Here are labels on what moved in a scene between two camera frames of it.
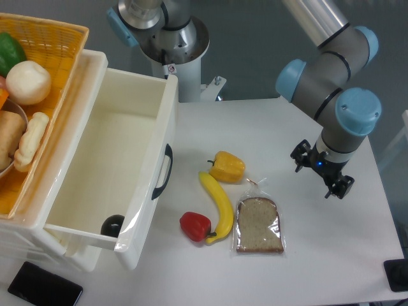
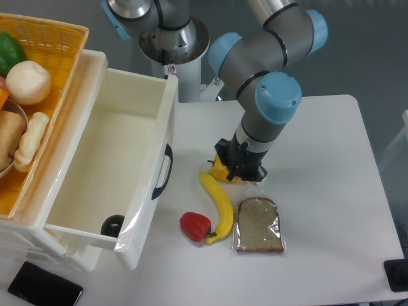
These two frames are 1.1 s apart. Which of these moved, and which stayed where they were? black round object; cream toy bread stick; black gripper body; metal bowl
Moved: black gripper body
Stayed: cream toy bread stick; metal bowl; black round object
